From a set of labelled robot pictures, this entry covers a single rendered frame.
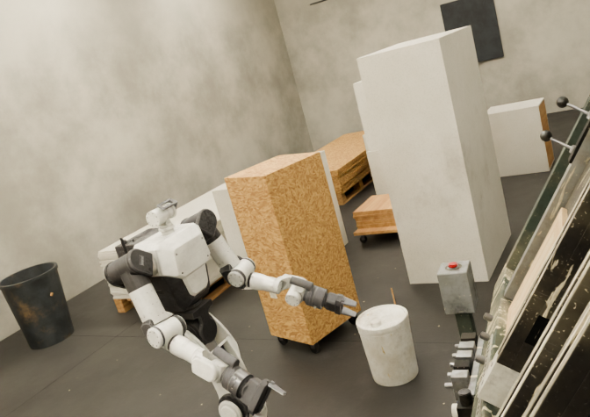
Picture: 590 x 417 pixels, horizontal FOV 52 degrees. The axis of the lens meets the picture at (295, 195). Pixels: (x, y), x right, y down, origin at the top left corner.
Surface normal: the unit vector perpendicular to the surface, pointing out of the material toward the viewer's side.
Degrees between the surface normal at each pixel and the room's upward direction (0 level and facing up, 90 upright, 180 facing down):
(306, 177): 90
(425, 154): 90
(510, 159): 90
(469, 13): 90
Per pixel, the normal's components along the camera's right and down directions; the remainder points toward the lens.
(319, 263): 0.67, 0.00
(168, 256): 0.25, 0.07
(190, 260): 0.85, -0.11
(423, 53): -0.47, 0.33
